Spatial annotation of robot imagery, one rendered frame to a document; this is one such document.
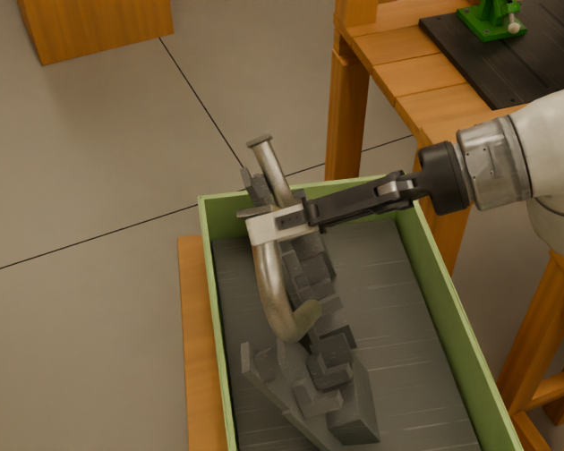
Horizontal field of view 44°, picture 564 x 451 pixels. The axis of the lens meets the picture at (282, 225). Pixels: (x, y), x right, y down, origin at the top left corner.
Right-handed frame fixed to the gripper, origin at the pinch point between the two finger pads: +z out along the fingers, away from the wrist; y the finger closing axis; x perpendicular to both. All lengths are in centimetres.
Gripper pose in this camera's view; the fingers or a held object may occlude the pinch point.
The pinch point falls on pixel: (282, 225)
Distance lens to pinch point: 78.3
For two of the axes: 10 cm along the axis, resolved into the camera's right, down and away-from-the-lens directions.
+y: -2.5, -0.3, -9.7
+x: 2.6, 9.6, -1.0
